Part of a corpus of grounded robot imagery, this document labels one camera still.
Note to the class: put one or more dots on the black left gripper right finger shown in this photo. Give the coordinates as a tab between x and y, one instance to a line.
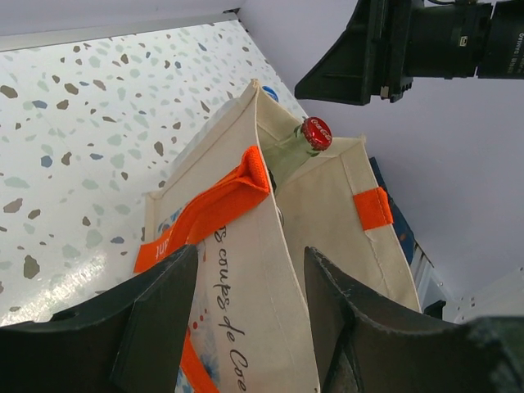
365	342

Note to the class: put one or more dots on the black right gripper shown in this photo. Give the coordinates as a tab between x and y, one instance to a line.
423	39

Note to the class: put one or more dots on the dark blue denim cloth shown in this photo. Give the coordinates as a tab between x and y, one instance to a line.
402	229

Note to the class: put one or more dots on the dark cola glass bottle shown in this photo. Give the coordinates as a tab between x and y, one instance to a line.
306	141

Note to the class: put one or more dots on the beige canvas bag orange handles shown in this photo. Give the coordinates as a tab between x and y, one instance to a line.
248	328

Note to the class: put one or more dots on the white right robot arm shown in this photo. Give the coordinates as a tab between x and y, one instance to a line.
503	55

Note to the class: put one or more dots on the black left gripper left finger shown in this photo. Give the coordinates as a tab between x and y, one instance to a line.
128	339

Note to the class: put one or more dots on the clear water bottle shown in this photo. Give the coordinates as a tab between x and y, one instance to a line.
270	92

